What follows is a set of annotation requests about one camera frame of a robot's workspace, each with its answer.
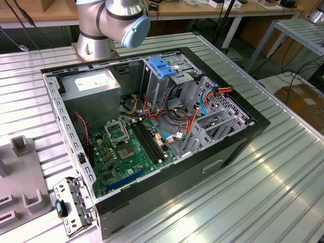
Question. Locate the blue plastic drive latch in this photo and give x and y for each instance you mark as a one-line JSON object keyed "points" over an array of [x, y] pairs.
{"points": [[159, 66]]}

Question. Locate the blue expansion slot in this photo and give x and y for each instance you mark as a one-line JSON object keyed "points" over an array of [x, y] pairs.
{"points": [[126, 178]]}

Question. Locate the green motherboard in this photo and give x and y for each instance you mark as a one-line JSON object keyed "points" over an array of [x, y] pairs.
{"points": [[136, 163]]}

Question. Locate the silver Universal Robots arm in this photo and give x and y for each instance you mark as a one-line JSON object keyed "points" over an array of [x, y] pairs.
{"points": [[93, 25]]}

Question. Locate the grey optical drive cage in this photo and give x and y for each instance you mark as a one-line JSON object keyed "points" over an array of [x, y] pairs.
{"points": [[154, 86]]}

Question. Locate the wooden desk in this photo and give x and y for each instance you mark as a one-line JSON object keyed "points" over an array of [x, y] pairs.
{"points": [[197, 11]]}

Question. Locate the silver cylinder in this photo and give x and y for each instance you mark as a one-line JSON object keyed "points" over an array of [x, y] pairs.
{"points": [[316, 15]]}

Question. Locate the metal slat side table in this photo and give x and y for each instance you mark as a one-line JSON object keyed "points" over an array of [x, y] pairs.
{"points": [[298, 31]]}

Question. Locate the small white box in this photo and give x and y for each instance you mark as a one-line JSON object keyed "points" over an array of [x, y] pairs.
{"points": [[215, 3]]}

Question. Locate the black RAM slot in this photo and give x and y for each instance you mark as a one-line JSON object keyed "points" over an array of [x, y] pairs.
{"points": [[153, 138], [147, 143]]}

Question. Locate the black blue bracket latch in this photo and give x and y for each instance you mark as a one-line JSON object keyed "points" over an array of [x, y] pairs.
{"points": [[60, 208]]}

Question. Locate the grey metal slot bracket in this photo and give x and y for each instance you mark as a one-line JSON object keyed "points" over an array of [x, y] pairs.
{"points": [[78, 200]]}

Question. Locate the grey power supply unit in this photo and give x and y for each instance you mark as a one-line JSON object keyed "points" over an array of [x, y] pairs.
{"points": [[93, 106]]}

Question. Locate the small black device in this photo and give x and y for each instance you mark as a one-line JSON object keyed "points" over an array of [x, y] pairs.
{"points": [[288, 3]]}

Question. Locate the grey parts rack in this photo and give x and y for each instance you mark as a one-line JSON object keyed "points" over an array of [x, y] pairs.
{"points": [[22, 174]]}

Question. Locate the black open PC case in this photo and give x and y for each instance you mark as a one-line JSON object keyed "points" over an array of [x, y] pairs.
{"points": [[177, 182]]}

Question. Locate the CPU socket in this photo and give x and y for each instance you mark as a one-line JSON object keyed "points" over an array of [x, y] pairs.
{"points": [[125, 152]]}

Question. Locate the grey perforated disk bay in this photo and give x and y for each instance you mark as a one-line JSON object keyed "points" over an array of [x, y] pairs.
{"points": [[202, 140]]}

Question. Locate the brown cardboard box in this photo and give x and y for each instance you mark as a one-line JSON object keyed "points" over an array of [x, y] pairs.
{"points": [[303, 101]]}

